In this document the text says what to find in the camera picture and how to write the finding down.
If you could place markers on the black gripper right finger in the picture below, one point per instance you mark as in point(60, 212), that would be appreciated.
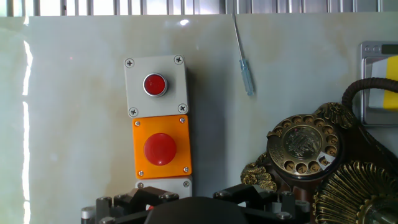
point(270, 202)

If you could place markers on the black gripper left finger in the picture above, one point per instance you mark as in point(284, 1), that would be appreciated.
point(124, 205)

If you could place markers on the brown brass rotary phone base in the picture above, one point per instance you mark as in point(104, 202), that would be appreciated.
point(303, 146)

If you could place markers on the grey box red mushroom button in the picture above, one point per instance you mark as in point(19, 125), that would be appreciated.
point(168, 183)

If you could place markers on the orange box red mushroom button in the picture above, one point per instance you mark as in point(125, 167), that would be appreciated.
point(161, 149)

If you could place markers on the grey box flat red button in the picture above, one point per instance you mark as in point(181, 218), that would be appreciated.
point(155, 85)

